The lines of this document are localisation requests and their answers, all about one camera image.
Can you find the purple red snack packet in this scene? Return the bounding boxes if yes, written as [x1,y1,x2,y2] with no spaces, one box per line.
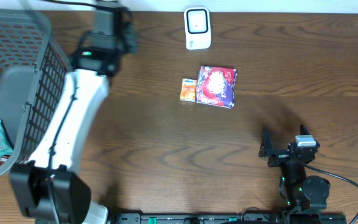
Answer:
[196,66,237,109]

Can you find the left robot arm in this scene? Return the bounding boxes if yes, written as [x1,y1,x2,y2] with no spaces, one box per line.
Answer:
[9,1,138,223]

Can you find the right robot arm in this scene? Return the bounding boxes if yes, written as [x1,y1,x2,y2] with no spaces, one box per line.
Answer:
[259,125,331,223]

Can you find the white barcode scanner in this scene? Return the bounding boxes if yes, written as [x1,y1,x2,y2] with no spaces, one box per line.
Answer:
[183,7,212,50]

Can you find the grey plastic mesh basket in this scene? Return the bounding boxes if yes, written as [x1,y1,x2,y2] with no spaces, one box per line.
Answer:
[0,9,71,176]

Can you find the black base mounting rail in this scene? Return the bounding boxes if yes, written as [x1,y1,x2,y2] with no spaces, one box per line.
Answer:
[106,211,347,224]

